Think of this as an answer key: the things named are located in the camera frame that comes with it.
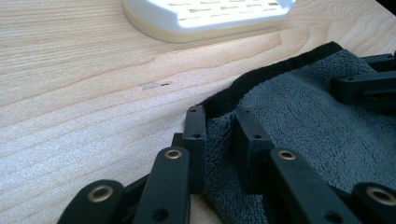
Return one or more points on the white plastic rack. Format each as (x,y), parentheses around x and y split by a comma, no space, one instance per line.
(211,17)

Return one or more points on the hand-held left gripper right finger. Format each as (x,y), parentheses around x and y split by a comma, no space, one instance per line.
(252,146)

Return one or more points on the grey and yellow cloth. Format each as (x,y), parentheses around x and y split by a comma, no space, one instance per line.
(305,130)

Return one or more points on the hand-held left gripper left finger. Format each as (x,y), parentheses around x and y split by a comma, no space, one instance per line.
(194,140)

